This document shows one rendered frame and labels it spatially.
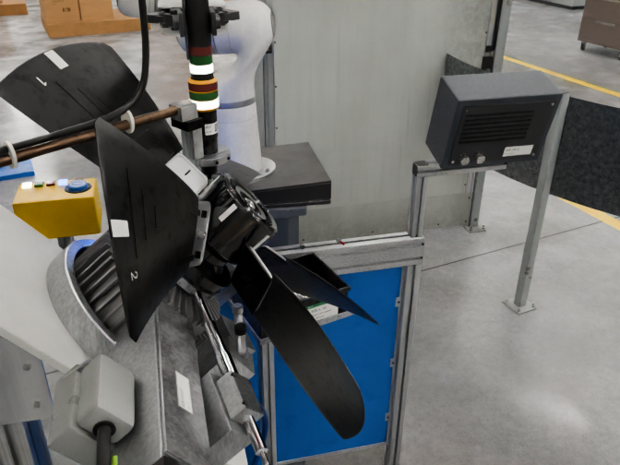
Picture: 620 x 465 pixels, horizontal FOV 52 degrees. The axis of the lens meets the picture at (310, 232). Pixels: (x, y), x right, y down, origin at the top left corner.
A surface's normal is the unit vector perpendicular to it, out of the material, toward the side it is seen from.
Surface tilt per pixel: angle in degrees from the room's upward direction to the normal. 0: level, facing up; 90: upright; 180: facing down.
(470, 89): 15
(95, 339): 69
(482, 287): 0
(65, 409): 40
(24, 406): 90
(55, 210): 90
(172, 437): 50
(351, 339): 90
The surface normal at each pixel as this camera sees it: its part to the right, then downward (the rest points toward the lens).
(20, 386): 0.24, 0.47
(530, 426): 0.01, -0.88
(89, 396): -0.62, -0.60
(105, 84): 0.53, -0.50
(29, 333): 0.75, -0.65
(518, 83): 0.07, -0.72
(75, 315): -0.24, -0.06
